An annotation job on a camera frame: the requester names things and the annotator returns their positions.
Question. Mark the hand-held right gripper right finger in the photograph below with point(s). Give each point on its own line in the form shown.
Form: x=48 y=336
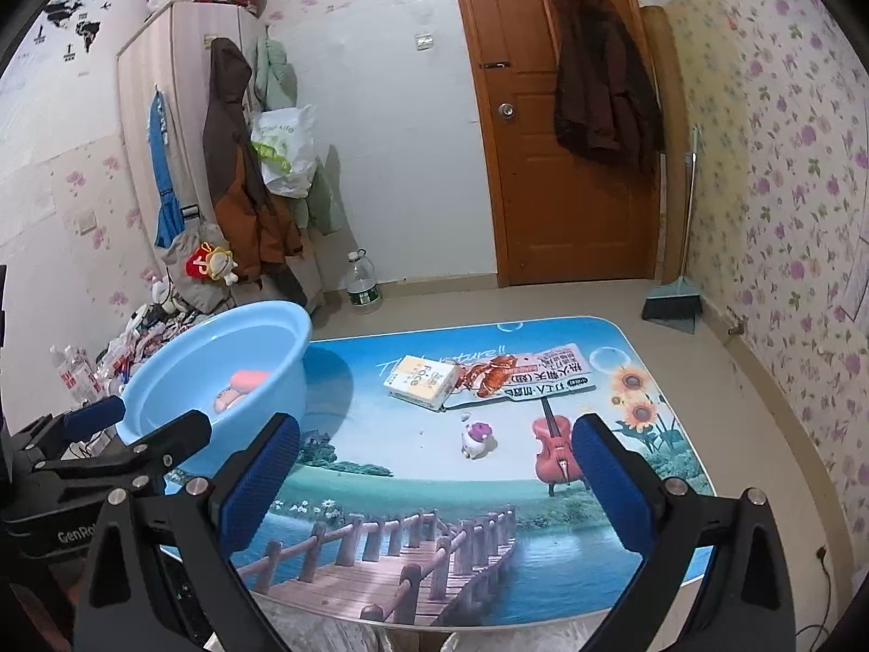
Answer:
x=614 y=489

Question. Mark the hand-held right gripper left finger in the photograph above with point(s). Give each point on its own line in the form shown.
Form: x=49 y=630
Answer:
x=254 y=489

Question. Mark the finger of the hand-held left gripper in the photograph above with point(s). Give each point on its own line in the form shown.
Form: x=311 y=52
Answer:
x=95 y=415
x=170 y=436

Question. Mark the light blue plastic basin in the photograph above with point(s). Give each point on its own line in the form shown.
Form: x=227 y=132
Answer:
x=176 y=370

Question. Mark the pink box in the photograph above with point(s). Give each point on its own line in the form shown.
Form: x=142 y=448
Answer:
x=251 y=377

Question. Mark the white snack packet red print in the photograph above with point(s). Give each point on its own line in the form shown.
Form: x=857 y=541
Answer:
x=536 y=370

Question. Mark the small mushroom figurine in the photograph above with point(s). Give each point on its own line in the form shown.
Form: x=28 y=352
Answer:
x=478 y=445

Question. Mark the yellow white tissue pack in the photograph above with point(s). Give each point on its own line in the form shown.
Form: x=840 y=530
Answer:
x=417 y=380

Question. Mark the small clear plastic bottle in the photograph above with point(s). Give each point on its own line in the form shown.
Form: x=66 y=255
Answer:
x=61 y=370
x=83 y=380

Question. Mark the floor clutter pile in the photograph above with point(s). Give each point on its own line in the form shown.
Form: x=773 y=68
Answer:
x=153 y=339

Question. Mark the grey hanging bag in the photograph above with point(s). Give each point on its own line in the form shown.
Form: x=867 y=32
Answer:
x=180 y=285

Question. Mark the red yellow plush toy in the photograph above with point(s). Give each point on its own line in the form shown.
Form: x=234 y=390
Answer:
x=203 y=261

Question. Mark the large clear water bottle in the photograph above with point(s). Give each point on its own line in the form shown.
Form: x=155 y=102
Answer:
x=363 y=288

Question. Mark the blue hanging garment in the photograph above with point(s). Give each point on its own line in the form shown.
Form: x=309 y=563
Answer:
x=163 y=176

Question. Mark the brown orange hanging jacket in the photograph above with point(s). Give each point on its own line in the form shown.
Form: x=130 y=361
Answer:
x=237 y=170

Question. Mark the brown wooden door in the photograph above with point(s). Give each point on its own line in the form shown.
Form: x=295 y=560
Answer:
x=529 y=204

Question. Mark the white green plastic bag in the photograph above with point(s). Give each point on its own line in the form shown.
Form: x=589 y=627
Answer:
x=285 y=149

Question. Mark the light wooden wardrobe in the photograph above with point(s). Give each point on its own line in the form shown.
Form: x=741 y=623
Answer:
x=183 y=81

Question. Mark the pale green hanging garment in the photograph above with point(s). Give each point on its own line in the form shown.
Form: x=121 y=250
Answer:
x=275 y=71

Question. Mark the round metal door knob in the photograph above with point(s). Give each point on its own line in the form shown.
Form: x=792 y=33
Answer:
x=507 y=110

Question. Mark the dark brown hanging coat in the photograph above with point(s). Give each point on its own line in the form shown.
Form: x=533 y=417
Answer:
x=597 y=81

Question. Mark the white wall socket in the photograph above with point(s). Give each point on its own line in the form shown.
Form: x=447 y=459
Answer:
x=85 y=221

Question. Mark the small wall pipe valve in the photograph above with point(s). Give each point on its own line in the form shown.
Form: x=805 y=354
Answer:
x=733 y=328

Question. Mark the grey brick wall sticker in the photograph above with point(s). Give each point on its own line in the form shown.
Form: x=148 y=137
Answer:
x=859 y=285

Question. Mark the black world map wall sticker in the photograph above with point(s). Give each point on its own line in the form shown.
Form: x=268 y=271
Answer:
x=75 y=10

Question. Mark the white light switch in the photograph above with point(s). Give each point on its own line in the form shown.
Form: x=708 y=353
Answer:
x=425 y=42

